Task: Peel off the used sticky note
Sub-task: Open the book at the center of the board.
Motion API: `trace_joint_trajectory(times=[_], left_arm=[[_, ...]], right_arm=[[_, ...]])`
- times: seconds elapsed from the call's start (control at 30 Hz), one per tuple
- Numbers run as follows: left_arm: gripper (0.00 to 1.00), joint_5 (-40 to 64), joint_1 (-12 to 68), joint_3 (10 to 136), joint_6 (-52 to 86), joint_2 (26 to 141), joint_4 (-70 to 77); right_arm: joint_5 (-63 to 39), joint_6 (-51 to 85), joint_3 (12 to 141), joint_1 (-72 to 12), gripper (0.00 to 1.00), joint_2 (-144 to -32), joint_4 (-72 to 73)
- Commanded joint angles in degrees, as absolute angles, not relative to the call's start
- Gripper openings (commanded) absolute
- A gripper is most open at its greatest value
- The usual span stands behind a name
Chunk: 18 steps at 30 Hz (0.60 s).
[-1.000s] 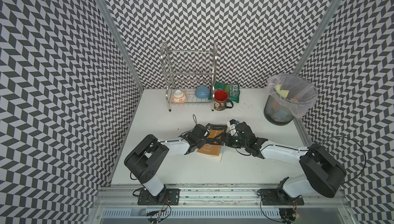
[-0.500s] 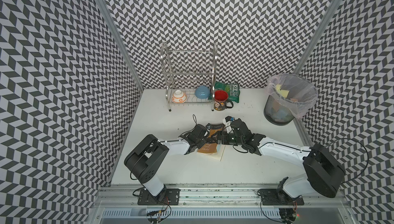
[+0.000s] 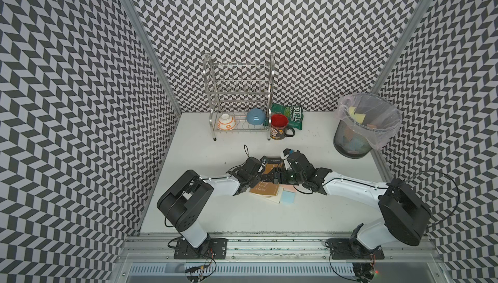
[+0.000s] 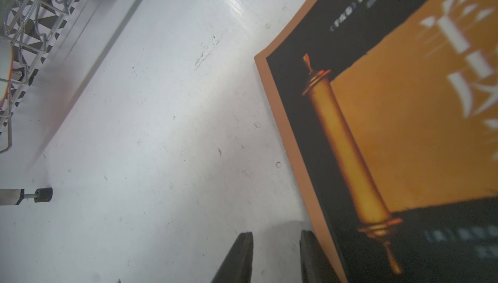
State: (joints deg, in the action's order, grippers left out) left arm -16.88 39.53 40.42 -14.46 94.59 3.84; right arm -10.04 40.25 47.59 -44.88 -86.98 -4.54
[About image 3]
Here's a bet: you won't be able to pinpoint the white orange bowl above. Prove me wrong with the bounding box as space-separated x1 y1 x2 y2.
217 113 237 131

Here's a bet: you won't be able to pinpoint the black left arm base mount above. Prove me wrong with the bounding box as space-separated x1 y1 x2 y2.
174 238 228 260

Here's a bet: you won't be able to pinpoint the black red floral mug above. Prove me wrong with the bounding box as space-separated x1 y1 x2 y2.
270 114 296 140

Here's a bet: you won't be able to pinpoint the blue sticky note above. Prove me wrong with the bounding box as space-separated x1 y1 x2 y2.
280 190 296 205

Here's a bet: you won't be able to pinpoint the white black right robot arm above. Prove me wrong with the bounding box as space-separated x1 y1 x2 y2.
281 148 432 254

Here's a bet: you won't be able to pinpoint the yellow sticky notes in bin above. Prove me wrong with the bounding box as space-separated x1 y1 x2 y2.
348 106 366 124

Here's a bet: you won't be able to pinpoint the green snack bag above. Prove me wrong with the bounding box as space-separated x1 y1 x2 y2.
271 103 304 130

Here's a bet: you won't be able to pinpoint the black mesh trash bin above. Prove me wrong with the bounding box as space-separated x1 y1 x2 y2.
333 121 372 159

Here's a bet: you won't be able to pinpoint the pink sticky note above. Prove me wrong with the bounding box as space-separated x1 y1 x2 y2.
281 185 296 192

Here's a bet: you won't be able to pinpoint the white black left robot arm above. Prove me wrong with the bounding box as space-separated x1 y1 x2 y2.
156 157 264 251

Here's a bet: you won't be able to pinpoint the aluminium front rail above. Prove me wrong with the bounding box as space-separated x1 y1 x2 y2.
117 232 442 263

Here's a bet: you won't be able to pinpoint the clear plastic bin liner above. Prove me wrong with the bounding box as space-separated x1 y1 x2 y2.
333 93 402 150

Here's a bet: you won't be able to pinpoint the blue bowl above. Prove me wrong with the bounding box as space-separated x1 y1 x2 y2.
246 108 267 126

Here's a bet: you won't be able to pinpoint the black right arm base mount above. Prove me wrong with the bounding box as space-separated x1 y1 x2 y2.
325 238 385 260

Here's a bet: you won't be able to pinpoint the silver metal dish rack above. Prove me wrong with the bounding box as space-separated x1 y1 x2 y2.
202 54 276 140

